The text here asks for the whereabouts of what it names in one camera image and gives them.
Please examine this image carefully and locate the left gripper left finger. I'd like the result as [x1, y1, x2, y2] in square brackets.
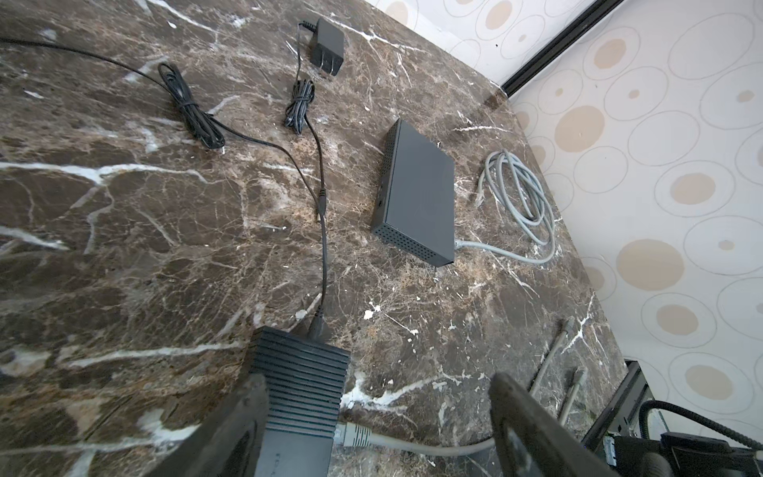
[148, 375, 269, 477]

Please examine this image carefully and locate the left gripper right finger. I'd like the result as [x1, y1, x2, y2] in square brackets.
[489, 373, 616, 476]

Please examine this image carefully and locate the black adapter cable with plug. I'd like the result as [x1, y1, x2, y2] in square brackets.
[0, 37, 332, 344]

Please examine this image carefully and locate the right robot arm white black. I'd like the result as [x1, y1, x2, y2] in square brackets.
[603, 401, 762, 476]

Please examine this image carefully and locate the black power adapter far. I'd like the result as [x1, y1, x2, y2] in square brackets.
[310, 18, 345, 77]

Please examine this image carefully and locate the square dark grey switch box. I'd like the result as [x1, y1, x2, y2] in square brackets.
[371, 118, 455, 268]

